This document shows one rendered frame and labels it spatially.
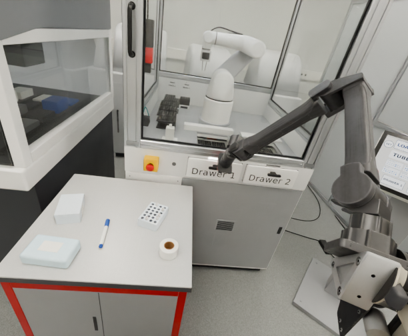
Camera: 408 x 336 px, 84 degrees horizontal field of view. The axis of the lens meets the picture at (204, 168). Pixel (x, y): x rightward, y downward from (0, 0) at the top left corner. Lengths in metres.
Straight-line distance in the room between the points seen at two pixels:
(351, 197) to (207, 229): 1.09
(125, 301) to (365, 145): 0.88
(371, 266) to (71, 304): 0.92
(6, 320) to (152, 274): 1.10
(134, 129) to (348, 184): 0.92
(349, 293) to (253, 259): 1.31
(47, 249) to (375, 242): 0.90
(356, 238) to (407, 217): 1.13
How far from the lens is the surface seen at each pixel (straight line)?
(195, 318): 1.67
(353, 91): 0.79
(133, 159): 1.24
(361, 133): 0.67
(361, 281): 0.51
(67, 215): 1.04
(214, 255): 1.71
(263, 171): 1.27
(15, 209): 1.43
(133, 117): 1.14
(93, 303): 1.02
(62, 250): 0.93
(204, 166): 1.20
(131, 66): 1.09
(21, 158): 1.15
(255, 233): 1.59
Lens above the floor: 1.49
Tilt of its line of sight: 30 degrees down
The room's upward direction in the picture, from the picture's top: 10 degrees clockwise
